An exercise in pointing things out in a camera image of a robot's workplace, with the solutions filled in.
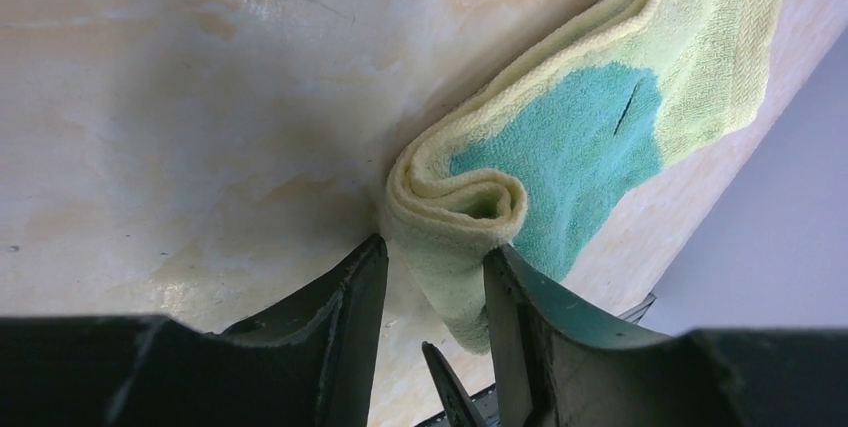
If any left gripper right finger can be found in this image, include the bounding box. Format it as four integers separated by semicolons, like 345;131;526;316
484;246;847;426

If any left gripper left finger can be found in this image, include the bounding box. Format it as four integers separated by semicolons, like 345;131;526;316
1;235;388;426

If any yellow green towel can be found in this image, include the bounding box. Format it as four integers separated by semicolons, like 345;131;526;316
385;0;782;354

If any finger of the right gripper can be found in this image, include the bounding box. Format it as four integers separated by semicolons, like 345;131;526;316
421;342;486;427

